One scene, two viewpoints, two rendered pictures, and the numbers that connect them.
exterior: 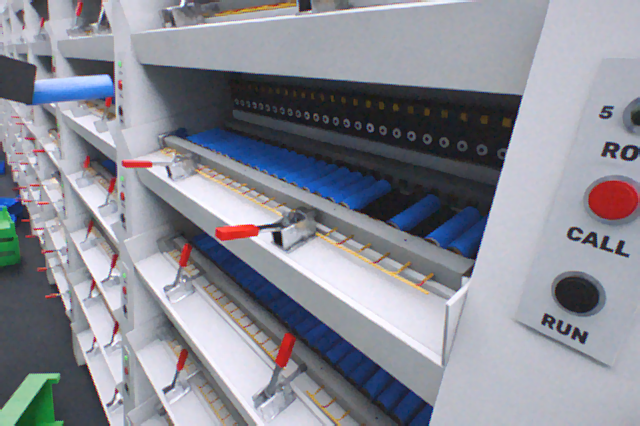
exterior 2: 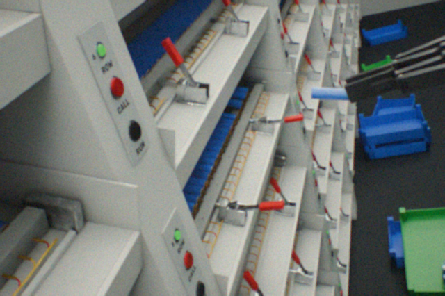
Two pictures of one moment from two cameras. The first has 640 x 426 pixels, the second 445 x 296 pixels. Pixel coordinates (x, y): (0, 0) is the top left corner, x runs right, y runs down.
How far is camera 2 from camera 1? 1.12 m
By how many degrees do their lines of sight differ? 102
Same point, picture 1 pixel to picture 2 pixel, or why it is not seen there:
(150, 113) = not seen: hidden behind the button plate
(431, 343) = (284, 95)
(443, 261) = (261, 87)
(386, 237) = (256, 97)
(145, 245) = not seen: outside the picture
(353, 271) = (268, 112)
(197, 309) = (267, 285)
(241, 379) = (287, 228)
